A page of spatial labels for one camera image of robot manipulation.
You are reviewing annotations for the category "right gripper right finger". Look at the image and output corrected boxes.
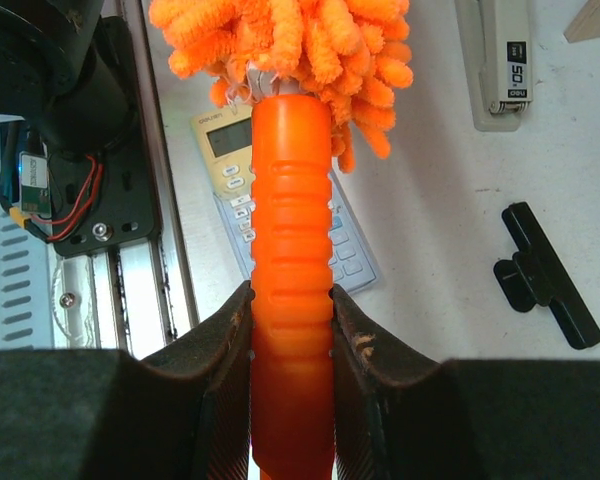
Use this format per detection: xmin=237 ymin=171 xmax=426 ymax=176
xmin=331 ymin=287 xmax=600 ymax=479

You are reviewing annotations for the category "black binder clip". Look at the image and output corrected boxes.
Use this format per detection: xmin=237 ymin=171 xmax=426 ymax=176
xmin=493 ymin=202 xmax=600 ymax=350

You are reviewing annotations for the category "orange chenille duster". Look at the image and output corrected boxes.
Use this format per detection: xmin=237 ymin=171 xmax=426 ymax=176
xmin=149 ymin=1 xmax=413 ymax=479

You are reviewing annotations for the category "white black stapler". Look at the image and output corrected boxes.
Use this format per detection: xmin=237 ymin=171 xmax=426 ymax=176
xmin=455 ymin=0 xmax=533 ymax=132

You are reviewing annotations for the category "wooden bookshelf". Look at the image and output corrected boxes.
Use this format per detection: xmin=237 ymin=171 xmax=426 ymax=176
xmin=564 ymin=0 xmax=600 ymax=43

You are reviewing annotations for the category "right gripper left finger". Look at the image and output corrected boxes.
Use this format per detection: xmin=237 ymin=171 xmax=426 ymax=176
xmin=0 ymin=283 xmax=253 ymax=479

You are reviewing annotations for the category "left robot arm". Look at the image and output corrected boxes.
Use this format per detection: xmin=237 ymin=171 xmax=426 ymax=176
xmin=0 ymin=1 xmax=140 ymax=153

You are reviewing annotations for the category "yellow blue calculator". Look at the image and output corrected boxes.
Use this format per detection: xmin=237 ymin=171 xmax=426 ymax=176
xmin=190 ymin=104 xmax=379 ymax=293

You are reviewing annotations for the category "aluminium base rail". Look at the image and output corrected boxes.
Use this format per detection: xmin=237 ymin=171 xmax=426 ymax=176
xmin=0 ymin=1 xmax=197 ymax=358

